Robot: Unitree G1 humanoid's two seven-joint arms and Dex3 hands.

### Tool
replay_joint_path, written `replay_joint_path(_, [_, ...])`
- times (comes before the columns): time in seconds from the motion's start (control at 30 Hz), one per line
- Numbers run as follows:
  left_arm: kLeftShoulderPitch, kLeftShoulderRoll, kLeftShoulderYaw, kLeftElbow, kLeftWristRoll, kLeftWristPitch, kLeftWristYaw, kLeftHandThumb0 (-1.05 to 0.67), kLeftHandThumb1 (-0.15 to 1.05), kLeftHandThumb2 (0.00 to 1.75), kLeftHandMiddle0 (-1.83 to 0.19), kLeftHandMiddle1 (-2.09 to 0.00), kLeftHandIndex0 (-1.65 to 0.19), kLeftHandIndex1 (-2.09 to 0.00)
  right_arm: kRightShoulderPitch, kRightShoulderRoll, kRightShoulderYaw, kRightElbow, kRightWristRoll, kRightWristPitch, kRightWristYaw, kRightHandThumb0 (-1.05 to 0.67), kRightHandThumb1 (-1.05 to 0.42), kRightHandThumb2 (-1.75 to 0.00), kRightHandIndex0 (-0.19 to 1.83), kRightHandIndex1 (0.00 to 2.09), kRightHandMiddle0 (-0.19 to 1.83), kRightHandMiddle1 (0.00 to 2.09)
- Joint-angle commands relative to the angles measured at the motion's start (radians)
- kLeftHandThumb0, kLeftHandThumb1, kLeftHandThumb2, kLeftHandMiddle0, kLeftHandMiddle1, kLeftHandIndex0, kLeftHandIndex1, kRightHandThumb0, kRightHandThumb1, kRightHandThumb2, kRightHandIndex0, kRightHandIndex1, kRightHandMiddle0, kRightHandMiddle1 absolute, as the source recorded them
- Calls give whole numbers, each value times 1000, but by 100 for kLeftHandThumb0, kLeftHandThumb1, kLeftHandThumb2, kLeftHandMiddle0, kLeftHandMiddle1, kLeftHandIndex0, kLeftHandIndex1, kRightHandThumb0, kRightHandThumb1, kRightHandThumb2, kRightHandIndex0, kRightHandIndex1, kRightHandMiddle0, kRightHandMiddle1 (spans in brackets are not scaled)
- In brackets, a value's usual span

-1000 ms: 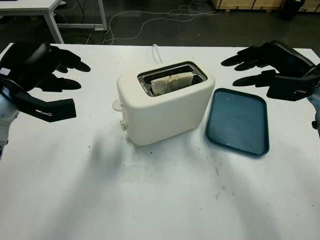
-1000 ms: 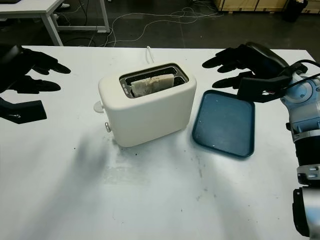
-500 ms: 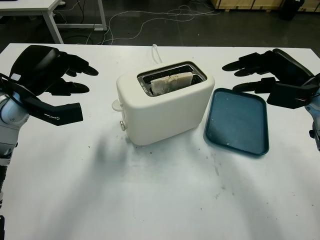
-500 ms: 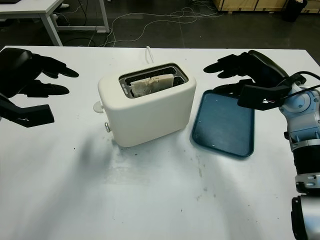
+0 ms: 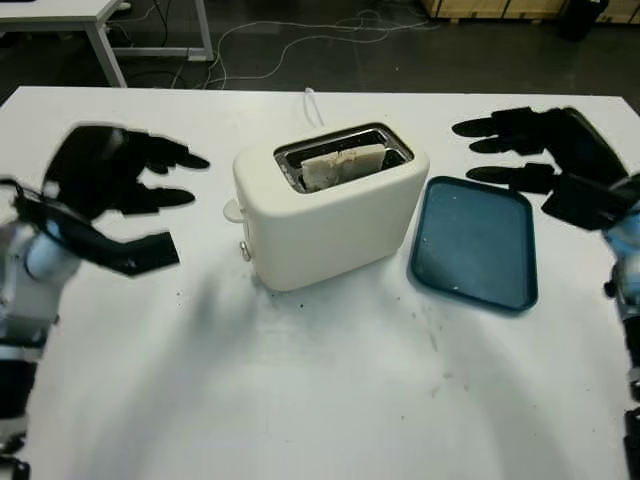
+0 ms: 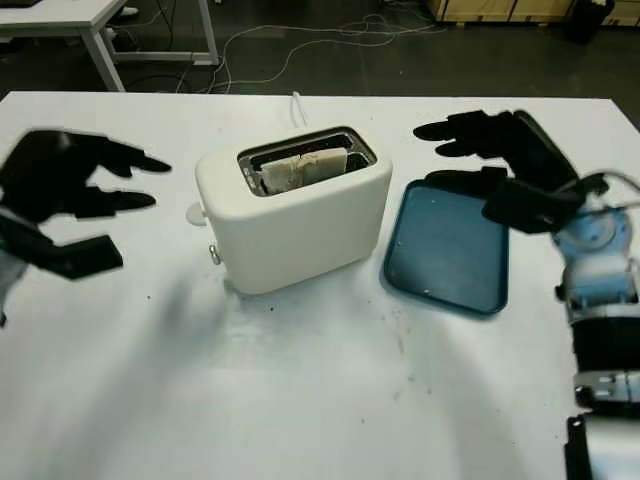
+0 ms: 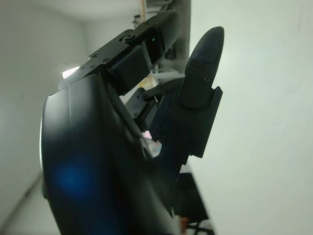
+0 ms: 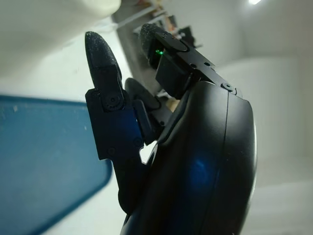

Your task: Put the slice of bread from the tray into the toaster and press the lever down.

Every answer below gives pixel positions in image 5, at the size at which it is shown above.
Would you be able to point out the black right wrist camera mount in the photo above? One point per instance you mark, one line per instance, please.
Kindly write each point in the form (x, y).
(580, 202)

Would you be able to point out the cream white toaster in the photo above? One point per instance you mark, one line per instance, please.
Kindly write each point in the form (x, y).
(325, 240)

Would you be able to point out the black trash bin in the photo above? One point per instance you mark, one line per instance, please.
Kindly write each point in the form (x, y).
(580, 22)

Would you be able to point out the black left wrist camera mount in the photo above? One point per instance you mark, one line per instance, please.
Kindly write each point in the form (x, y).
(125, 252)

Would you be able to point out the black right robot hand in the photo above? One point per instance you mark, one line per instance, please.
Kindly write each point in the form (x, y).
(580, 145)

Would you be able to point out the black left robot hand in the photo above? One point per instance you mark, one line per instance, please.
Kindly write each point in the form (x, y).
(95, 170)

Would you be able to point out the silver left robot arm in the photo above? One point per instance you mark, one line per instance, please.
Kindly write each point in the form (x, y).
(30, 300)

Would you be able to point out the white desk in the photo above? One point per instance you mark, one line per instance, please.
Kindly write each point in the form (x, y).
(60, 12)

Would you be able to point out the wooden crate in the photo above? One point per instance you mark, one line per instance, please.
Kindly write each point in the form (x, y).
(475, 7)

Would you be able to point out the blue plastic tray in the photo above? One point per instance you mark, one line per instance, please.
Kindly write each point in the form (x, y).
(475, 245)

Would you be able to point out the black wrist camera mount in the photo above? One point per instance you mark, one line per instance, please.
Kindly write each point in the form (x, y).
(125, 252)
(580, 202)

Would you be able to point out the slice of bread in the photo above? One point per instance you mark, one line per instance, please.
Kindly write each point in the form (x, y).
(340, 167)

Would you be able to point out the white toaster lever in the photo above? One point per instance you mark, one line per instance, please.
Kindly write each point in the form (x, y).
(232, 212)

